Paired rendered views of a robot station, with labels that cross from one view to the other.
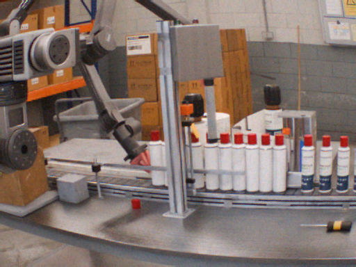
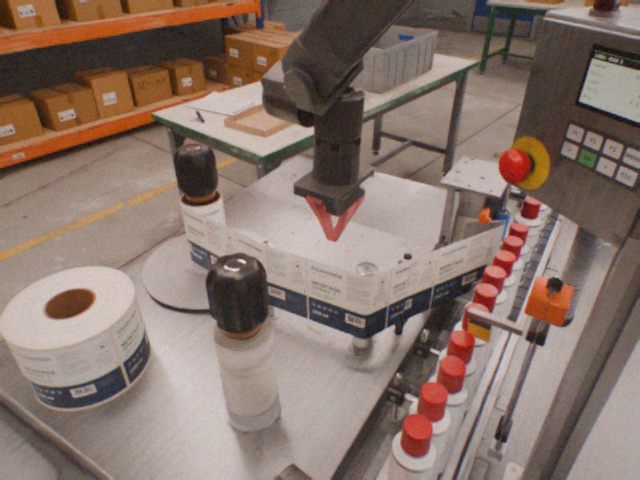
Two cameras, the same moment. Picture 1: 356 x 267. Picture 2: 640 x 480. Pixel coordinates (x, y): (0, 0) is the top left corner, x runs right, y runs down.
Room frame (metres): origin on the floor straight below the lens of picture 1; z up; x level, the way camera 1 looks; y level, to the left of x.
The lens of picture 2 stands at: (2.08, 0.41, 1.55)
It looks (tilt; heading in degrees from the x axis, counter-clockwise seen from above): 34 degrees down; 275
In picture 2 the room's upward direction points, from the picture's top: straight up
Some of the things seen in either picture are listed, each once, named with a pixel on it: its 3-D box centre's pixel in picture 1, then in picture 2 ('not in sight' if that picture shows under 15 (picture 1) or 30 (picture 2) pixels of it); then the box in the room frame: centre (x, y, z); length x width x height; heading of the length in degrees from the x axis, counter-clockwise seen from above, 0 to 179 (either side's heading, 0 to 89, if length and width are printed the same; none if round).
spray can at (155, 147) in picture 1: (156, 158); (409, 476); (2.00, 0.08, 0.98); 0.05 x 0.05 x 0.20
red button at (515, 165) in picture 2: not in sight; (516, 165); (1.91, -0.08, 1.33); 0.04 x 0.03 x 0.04; 118
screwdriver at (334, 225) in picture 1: (325, 225); not in sight; (1.45, -0.46, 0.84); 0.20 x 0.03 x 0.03; 62
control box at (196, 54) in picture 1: (192, 51); (616, 123); (1.83, -0.07, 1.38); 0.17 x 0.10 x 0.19; 118
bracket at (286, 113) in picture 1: (297, 113); (479, 176); (1.84, -0.43, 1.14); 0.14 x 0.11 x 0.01; 63
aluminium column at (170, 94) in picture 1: (172, 117); (605, 340); (1.80, 0.02, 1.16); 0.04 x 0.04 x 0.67; 63
